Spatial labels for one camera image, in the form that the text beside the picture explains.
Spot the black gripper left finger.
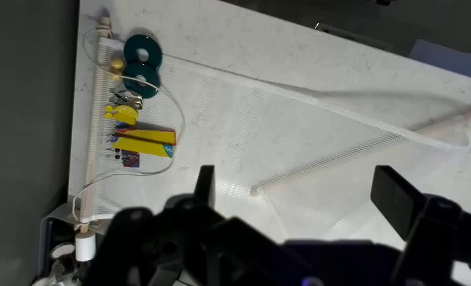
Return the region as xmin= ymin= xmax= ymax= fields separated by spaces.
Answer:
xmin=194 ymin=165 xmax=215 ymax=206

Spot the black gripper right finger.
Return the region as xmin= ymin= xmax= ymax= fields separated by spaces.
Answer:
xmin=371 ymin=165 xmax=426 ymax=239

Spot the yellow and orange wedge block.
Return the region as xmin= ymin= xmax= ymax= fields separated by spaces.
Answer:
xmin=111 ymin=127 xmax=176 ymax=157

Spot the yellow wooden block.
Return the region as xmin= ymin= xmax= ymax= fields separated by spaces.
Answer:
xmin=103 ymin=104 xmax=138 ymax=125

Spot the small white cylinder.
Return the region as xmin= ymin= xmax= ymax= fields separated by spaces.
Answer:
xmin=75 ymin=232 xmax=95 ymax=262

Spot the dark teal ring lower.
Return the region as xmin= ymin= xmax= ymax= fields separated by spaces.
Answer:
xmin=122 ymin=62 xmax=162 ymax=100

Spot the dark teal ring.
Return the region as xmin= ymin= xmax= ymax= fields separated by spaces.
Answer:
xmin=122 ymin=33 xmax=164 ymax=69
xmin=122 ymin=62 xmax=162 ymax=100

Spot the dark teal ring upper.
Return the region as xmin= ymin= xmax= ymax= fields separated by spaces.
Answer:
xmin=122 ymin=33 xmax=164 ymax=69

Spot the white cord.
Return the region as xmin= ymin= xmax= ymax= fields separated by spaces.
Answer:
xmin=70 ymin=28 xmax=188 ymax=225

